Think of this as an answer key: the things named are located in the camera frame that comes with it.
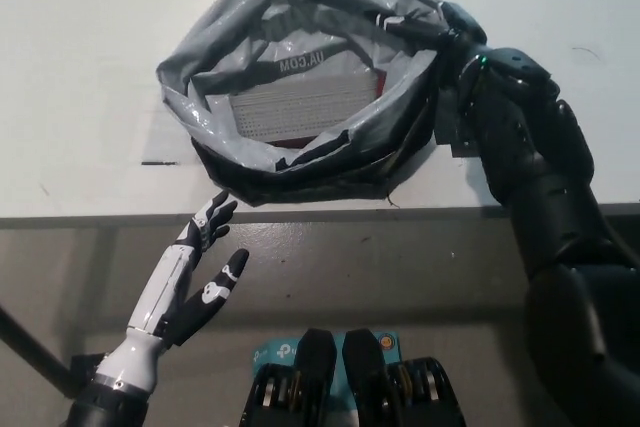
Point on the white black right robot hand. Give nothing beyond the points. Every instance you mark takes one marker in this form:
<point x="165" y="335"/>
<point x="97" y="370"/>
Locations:
<point x="462" y="29"/>

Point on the thin black tape strip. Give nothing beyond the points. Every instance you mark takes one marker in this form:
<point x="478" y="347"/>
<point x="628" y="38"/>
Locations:
<point x="157" y="163"/>

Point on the small grey perforated plastic basket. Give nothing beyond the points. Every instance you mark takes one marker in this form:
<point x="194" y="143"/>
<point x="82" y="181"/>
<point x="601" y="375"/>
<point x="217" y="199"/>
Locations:
<point x="300" y="107"/>

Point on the teal TP-Link box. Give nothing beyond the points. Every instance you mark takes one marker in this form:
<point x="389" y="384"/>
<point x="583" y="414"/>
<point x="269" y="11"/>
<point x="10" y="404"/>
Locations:
<point x="272" y="349"/>

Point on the small dark twig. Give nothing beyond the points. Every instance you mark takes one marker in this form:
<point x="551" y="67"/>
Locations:
<point x="392" y="203"/>

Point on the grey black plastic bag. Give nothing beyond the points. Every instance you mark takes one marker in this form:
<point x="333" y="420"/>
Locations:
<point x="200" y="57"/>

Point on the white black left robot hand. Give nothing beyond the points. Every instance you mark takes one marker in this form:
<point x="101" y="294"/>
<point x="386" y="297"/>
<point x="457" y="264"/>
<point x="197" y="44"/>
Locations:
<point x="162" y="292"/>

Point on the black table leg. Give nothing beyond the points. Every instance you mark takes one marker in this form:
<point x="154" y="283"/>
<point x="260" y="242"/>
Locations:
<point x="30" y="347"/>

